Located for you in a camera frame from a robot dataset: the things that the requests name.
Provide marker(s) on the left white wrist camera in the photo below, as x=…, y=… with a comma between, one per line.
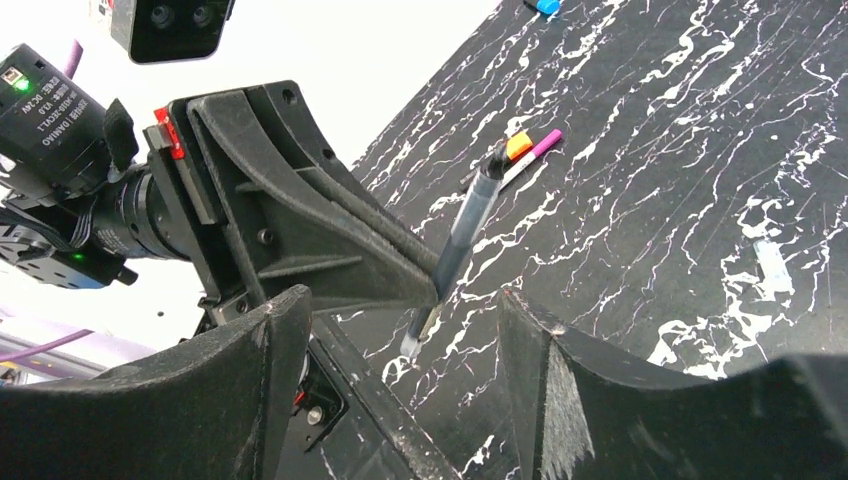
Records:
x=162, y=31

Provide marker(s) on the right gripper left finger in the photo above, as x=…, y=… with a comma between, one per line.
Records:
x=214, y=407

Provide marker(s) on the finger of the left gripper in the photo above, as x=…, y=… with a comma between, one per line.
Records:
x=286, y=119
x=284, y=233

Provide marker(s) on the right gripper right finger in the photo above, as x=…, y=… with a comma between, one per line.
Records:
x=583, y=408

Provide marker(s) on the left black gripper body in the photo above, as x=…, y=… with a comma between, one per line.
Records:
x=168, y=209

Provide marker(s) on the blue capped black marker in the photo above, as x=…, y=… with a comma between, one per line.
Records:
x=544, y=7

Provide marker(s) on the white marker pen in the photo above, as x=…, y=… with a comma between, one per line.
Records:
x=517, y=168

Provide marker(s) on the black ballpoint pen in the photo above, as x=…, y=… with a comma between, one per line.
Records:
x=475, y=209

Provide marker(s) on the orange black highlighter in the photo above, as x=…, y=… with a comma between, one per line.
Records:
x=511, y=149

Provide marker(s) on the magenta pen cap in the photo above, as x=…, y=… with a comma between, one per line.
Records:
x=548, y=142

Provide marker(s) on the clear pen cap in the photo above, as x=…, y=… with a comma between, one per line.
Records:
x=775, y=275

